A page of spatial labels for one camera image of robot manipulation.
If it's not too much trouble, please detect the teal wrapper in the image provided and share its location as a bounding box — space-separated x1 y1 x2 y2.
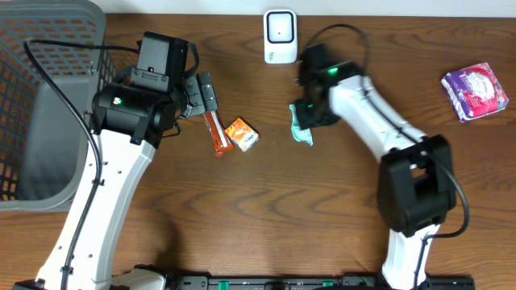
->
289 104 314 146

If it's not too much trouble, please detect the orange snack packet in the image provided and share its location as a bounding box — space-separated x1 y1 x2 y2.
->
224 118 259 152

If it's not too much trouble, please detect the red snack bar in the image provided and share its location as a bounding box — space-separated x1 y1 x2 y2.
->
202 110 234 157

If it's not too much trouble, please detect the purple snack packet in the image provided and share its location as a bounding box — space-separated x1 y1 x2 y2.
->
440 62 509 122

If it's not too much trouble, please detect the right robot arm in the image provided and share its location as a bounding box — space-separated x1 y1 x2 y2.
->
294 44 456 289

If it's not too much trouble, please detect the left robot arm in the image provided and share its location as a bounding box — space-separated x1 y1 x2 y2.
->
15 31 214 289

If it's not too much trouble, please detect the grey plastic basket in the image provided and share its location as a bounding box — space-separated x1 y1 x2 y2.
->
1 1 116 212

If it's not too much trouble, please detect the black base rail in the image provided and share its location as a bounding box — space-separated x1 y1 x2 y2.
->
112 275 476 290

